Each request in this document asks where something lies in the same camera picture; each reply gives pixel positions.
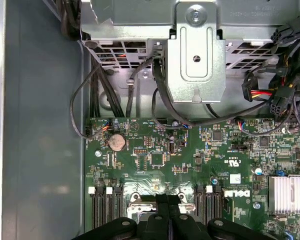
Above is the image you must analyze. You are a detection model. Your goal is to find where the CPU socket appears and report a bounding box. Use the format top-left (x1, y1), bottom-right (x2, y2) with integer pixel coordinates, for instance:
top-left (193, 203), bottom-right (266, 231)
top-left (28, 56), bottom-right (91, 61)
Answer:
top-left (126, 191), bottom-right (197, 226)

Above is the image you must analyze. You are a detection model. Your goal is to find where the black open PC case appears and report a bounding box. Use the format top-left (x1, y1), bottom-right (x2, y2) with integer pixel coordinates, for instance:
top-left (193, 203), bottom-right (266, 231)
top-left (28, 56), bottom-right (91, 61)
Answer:
top-left (0, 0), bottom-right (300, 240)

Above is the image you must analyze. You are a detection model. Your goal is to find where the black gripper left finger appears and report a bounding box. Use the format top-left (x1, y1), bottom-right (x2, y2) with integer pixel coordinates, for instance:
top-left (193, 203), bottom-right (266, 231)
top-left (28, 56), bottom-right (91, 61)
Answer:
top-left (78, 193), bottom-right (170, 240)

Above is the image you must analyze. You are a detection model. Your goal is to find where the silver drive cage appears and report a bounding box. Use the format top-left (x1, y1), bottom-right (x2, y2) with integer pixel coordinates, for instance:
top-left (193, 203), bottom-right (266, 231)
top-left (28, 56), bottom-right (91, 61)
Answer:
top-left (79, 0), bottom-right (300, 118)

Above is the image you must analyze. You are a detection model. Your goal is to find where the black RAM slot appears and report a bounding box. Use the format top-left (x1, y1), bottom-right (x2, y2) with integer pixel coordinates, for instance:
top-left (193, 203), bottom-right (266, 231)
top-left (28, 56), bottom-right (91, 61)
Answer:
top-left (104, 186), bottom-right (115, 223)
top-left (206, 185), bottom-right (214, 222)
top-left (88, 186), bottom-right (97, 230)
top-left (193, 186), bottom-right (201, 218)
top-left (96, 186), bottom-right (106, 227)
top-left (199, 186), bottom-right (207, 240)
top-left (113, 186), bottom-right (124, 220)
top-left (213, 186), bottom-right (223, 220)

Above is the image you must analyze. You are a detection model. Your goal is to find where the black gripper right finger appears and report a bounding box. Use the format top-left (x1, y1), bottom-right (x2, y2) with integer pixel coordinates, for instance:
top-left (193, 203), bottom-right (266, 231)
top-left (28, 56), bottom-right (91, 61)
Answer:
top-left (167, 194), bottom-right (278, 240)

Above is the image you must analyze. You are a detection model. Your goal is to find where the silver finned heatsink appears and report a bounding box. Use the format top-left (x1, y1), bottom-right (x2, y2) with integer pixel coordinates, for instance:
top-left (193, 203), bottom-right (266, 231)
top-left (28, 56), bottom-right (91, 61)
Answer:
top-left (268, 174), bottom-right (300, 215)

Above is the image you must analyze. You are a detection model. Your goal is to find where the black connector with yellow-red wires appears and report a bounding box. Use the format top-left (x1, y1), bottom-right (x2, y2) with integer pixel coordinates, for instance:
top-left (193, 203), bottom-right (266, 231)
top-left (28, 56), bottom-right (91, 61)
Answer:
top-left (241, 76), bottom-right (273, 103)

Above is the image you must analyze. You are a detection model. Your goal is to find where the thick black cable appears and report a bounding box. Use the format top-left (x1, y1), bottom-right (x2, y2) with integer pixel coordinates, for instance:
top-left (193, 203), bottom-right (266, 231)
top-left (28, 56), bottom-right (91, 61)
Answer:
top-left (151, 56), bottom-right (275, 128)

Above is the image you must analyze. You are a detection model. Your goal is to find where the thin black wire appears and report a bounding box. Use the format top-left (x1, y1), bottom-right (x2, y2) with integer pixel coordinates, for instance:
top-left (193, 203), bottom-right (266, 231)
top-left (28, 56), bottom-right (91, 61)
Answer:
top-left (69, 63), bottom-right (111, 140)

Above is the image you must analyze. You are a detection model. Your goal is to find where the black six-pin power connector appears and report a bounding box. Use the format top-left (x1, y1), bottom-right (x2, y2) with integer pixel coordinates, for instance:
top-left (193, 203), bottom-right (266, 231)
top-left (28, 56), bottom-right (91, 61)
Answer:
top-left (269, 16), bottom-right (300, 45)

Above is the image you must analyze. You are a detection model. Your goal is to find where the green motherboard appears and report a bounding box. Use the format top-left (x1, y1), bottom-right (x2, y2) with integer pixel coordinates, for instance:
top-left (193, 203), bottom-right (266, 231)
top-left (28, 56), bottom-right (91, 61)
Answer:
top-left (84, 116), bottom-right (300, 240)

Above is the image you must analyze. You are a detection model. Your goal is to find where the round coin battery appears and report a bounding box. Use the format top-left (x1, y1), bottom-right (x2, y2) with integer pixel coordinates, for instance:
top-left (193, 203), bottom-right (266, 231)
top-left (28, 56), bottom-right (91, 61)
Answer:
top-left (107, 133), bottom-right (127, 152)

